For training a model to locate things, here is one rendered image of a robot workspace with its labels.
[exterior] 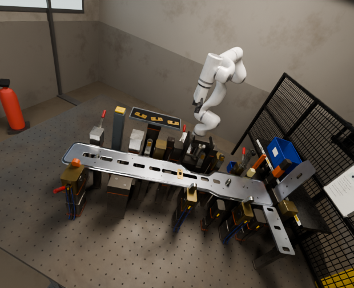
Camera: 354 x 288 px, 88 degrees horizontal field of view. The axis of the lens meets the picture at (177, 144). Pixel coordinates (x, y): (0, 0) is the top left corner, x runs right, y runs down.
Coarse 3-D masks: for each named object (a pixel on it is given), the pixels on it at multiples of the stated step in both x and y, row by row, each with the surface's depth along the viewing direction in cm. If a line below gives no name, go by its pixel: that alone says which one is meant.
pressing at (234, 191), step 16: (80, 144) 116; (64, 160) 105; (80, 160) 107; (96, 160) 111; (112, 160) 114; (128, 160) 118; (144, 160) 122; (160, 160) 125; (128, 176) 109; (144, 176) 112; (160, 176) 115; (176, 176) 119; (208, 176) 127; (224, 176) 132; (240, 176) 136; (208, 192) 118; (224, 192) 121; (240, 192) 125; (256, 192) 129
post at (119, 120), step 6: (114, 114) 128; (120, 114) 128; (114, 120) 131; (120, 120) 131; (114, 126) 134; (120, 126) 134; (114, 132) 138; (120, 132) 138; (114, 138) 142; (120, 138) 142; (114, 144) 145; (120, 144) 147; (120, 150) 156
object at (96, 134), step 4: (96, 128) 123; (100, 128) 124; (92, 132) 119; (96, 132) 120; (100, 132) 121; (92, 136) 118; (96, 136) 118; (100, 136) 119; (92, 140) 120; (96, 140) 120; (100, 140) 122; (92, 144) 122; (96, 144) 122; (100, 144) 124; (92, 156) 131
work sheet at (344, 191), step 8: (352, 168) 114; (344, 176) 118; (352, 176) 113; (328, 184) 126; (336, 184) 121; (344, 184) 117; (352, 184) 112; (328, 192) 125; (336, 192) 120; (344, 192) 115; (352, 192) 111; (336, 200) 119; (344, 200) 114; (352, 200) 110; (344, 208) 113; (352, 208) 109; (344, 216) 112
